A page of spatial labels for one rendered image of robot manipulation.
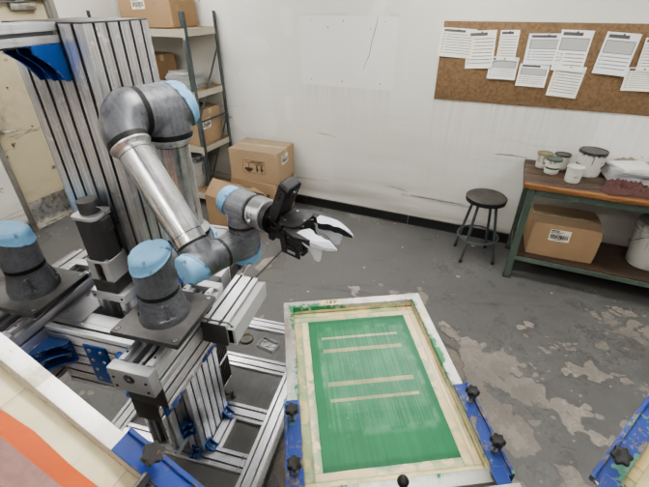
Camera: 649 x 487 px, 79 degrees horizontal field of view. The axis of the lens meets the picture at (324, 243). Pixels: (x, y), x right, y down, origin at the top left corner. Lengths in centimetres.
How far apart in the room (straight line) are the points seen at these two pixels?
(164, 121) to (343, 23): 315
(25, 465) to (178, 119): 78
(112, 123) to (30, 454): 68
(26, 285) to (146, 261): 51
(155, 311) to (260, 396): 124
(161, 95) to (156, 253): 41
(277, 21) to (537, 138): 262
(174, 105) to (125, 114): 12
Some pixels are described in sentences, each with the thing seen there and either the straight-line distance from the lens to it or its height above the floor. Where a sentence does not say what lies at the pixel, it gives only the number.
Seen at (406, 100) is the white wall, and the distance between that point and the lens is 396.
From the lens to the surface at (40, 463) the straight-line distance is 102.
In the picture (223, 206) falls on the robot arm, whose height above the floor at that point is 166.
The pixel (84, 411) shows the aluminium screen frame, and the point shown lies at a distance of 101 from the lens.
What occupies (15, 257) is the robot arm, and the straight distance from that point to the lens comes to 152.
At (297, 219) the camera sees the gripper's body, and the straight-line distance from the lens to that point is 82.
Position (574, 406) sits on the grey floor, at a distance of 296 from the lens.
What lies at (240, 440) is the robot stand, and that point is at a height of 21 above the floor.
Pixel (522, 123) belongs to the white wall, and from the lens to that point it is 390.
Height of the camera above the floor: 207
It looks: 32 degrees down
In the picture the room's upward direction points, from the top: straight up
